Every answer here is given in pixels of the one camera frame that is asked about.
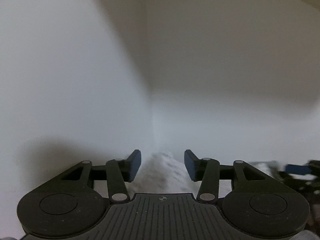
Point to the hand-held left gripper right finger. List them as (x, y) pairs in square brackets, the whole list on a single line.
[(190, 163)]

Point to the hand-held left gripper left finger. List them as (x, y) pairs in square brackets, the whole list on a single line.
[(135, 163)]

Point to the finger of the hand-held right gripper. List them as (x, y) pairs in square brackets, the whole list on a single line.
[(308, 187), (297, 168)]

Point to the white patterned shirt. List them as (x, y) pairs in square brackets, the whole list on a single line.
[(165, 175)]

